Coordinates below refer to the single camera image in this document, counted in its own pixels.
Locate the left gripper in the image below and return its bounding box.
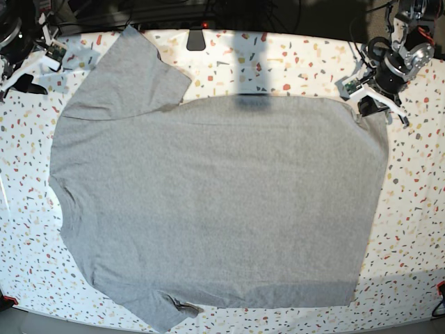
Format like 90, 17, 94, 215
350, 72, 409, 127

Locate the red table clamp right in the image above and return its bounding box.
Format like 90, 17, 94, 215
437, 281, 445, 300

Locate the red table clamp left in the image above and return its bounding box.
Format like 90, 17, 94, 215
0, 295, 18, 312

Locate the red table clamp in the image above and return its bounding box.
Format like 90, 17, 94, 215
0, 295, 18, 312
437, 281, 445, 300

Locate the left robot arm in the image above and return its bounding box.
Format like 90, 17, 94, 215
342, 1, 444, 126

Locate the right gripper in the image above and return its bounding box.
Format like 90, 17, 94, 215
1, 51, 61, 100

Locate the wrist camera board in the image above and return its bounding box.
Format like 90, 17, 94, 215
45, 42, 67, 63
335, 77, 362, 100

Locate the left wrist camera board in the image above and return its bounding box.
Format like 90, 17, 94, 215
335, 77, 362, 100

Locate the grey T-shirt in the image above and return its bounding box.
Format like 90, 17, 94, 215
49, 28, 388, 332

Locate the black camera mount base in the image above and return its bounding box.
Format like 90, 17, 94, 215
186, 29, 206, 51

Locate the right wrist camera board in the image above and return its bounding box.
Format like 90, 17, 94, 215
45, 42, 67, 63

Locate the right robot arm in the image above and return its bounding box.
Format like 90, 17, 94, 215
1, 1, 67, 102

